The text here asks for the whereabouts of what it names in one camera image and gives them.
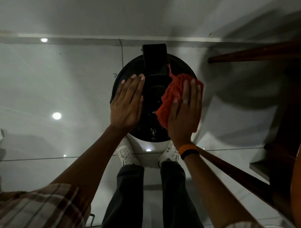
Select person's right forearm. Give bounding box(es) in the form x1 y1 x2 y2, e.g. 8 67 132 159
173 141 261 228

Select orange and black wristband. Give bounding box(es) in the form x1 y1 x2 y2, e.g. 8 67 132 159
178 144 200 161

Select white right sneaker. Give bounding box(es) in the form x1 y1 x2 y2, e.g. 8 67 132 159
158 141 181 168

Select brown wooden table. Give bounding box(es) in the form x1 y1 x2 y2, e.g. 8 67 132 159
195 39 301 228

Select white left sneaker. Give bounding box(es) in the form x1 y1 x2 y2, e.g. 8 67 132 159
115 137 141 166

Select person's right hand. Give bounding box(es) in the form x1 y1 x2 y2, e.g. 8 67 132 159
167 79 203 143

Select black and white round appliance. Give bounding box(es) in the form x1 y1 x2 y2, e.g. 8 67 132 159
110 44 198 168

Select plaid shirt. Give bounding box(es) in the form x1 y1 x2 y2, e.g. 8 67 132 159
0 183 92 228

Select white sneaker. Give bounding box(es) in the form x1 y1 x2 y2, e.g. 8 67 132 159
115 137 141 166
158 141 181 168

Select red cloth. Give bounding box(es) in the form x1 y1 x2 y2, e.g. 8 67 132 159
155 63 204 132

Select dark trousers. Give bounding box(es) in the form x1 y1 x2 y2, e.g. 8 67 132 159
101 162 205 228

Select person's left hand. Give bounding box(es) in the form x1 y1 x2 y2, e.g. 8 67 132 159
110 74 146 132

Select person's left forearm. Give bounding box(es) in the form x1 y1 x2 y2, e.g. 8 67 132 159
50 126 132 207

